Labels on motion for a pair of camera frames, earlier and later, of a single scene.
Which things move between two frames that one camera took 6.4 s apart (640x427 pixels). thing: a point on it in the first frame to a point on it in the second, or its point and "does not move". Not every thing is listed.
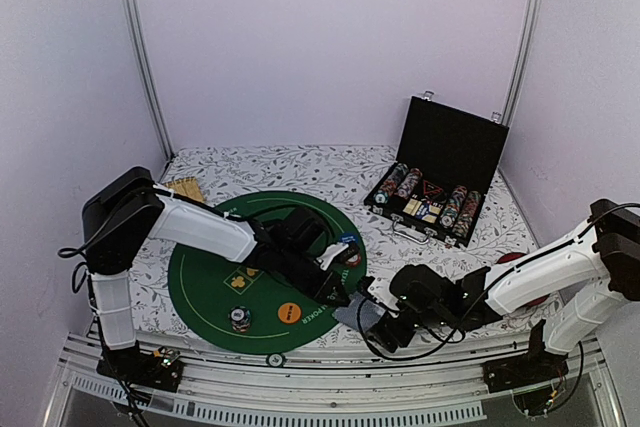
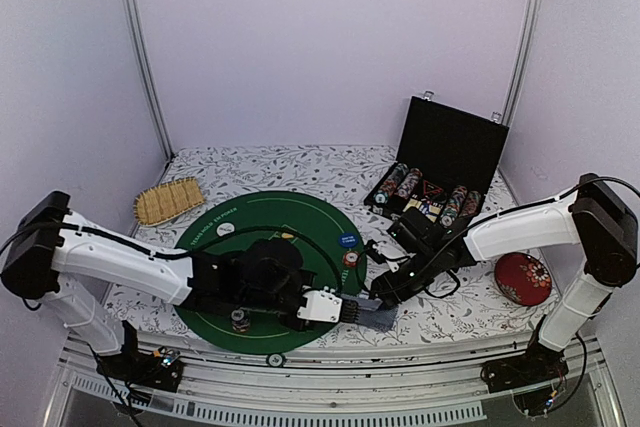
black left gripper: [324, 290] to [306, 277]
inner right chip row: [449, 214] does not move
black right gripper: [386, 331] to [391, 292]
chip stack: [240, 317] does not move
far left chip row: [391, 182] does not move
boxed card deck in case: [422, 210] does not move
